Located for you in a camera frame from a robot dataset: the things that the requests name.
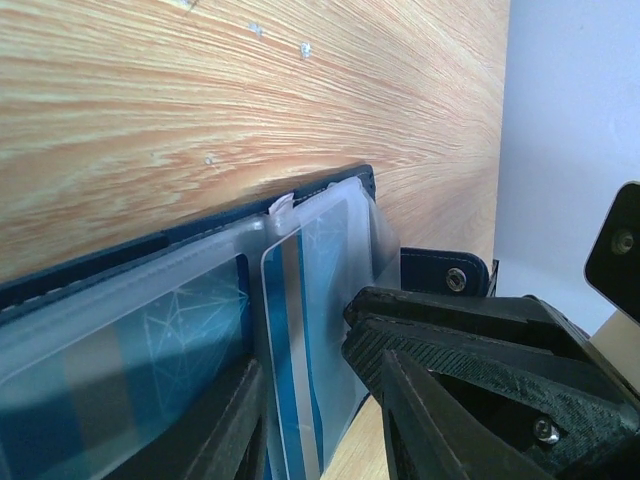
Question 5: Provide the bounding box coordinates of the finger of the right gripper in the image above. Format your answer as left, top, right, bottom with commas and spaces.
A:
342, 287, 639, 473

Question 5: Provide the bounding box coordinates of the blue card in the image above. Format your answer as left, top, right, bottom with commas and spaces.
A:
261, 200, 369, 479
1, 254, 251, 479

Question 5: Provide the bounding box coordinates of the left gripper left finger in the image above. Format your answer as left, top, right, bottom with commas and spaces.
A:
117, 357, 265, 479

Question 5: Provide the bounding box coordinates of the blue card holder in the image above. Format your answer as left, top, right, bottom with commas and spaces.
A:
1, 166, 495, 479

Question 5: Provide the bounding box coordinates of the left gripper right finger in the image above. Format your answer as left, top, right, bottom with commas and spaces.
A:
382, 350, 552, 479

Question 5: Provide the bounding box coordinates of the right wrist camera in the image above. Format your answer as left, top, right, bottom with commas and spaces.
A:
584, 182, 639, 330

